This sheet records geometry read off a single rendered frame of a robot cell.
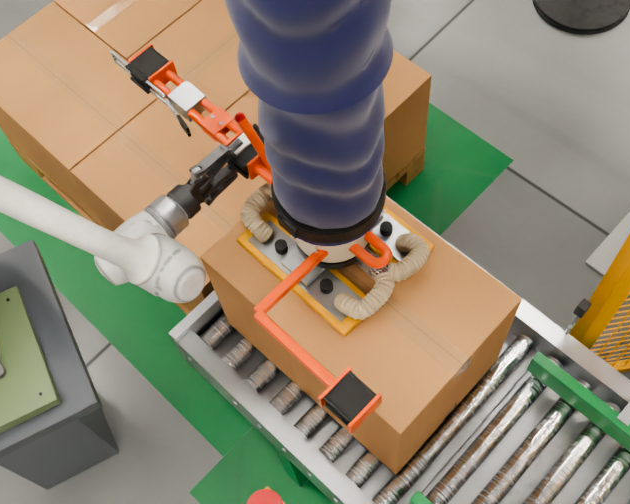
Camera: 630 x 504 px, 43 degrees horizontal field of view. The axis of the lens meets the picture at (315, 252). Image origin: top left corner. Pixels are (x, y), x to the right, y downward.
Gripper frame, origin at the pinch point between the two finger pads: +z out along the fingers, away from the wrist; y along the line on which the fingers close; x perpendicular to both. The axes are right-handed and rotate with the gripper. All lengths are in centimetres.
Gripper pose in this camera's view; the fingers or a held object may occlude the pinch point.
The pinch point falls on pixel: (244, 147)
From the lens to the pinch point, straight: 180.6
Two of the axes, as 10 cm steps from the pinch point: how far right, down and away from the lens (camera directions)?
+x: 7.2, 5.9, -3.6
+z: 6.9, -6.7, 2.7
